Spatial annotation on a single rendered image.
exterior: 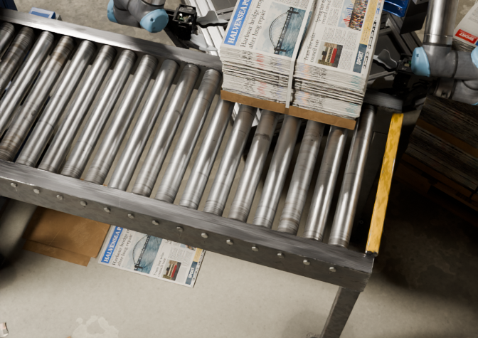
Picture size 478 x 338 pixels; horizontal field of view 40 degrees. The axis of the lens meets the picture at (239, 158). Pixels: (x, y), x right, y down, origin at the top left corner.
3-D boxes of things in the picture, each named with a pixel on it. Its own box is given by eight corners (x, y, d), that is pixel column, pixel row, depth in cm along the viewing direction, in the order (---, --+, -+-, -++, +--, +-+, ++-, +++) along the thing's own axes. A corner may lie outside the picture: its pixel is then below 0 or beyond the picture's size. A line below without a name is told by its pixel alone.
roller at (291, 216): (335, 100, 187) (328, 89, 184) (297, 245, 163) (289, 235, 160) (319, 102, 190) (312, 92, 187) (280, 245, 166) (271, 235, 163)
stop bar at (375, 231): (403, 117, 180) (405, 113, 179) (378, 257, 158) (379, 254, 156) (392, 114, 181) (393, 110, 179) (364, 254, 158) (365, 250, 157)
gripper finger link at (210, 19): (227, 12, 197) (197, 16, 196) (227, 25, 203) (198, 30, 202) (225, 4, 199) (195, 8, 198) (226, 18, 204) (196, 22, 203)
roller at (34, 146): (99, 50, 199) (97, 39, 194) (32, 178, 174) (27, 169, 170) (84, 47, 199) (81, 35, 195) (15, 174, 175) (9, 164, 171)
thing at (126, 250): (215, 221, 252) (215, 220, 251) (192, 289, 237) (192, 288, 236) (125, 198, 257) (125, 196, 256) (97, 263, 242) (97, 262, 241)
